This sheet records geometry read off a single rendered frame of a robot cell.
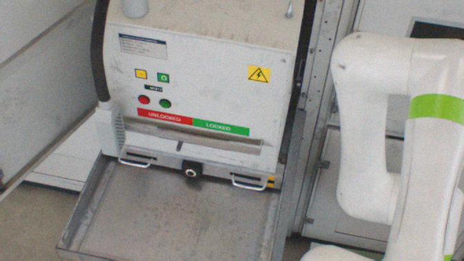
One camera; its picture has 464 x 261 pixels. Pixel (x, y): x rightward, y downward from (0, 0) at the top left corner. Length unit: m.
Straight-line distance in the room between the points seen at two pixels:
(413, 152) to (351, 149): 0.26
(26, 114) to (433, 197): 1.17
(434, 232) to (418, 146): 0.15
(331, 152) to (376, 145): 0.80
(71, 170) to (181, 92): 1.20
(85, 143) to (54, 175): 0.36
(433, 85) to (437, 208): 0.22
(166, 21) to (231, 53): 0.18
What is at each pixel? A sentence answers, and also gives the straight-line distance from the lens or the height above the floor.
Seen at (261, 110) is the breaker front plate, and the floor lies 1.18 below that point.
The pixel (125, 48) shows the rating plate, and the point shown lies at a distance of 1.40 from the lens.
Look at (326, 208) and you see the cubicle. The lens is 2.31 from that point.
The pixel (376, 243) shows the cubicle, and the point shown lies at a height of 0.13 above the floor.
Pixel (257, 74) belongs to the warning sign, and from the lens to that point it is 1.34.
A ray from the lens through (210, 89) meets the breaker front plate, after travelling 1.41.
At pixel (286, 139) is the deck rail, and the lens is 1.80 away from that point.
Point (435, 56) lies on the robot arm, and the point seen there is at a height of 1.57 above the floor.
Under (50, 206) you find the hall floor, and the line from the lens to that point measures 2.75.
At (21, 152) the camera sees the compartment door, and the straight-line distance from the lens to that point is 1.77.
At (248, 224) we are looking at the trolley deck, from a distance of 1.61.
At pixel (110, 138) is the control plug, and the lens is 1.50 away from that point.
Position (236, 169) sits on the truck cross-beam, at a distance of 1.62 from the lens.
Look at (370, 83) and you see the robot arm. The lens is 1.08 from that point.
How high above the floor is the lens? 2.22
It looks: 49 degrees down
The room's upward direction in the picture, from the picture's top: 3 degrees clockwise
